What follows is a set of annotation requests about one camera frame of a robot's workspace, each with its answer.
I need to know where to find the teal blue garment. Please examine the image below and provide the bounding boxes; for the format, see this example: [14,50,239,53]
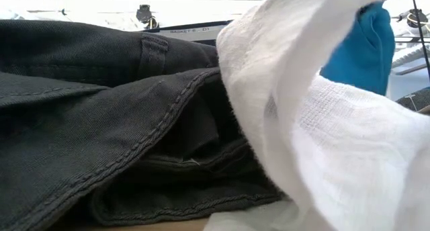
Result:
[319,1,396,97]

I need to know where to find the white waffle-knit shirt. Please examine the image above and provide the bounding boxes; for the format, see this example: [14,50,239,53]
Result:
[291,75,430,231]

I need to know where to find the navy white striped fabric basket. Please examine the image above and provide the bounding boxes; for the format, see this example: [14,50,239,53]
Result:
[142,19,233,47]

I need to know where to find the round black fixture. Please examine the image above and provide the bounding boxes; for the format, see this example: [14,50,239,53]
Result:
[405,8,430,29]
[136,4,159,30]

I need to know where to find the thin black pole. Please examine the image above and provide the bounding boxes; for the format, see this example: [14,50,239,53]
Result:
[411,0,430,81]

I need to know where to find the white garments pile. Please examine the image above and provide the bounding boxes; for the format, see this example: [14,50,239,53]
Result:
[203,0,416,231]

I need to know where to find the dark grey trousers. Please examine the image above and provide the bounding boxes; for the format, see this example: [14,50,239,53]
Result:
[0,19,284,231]

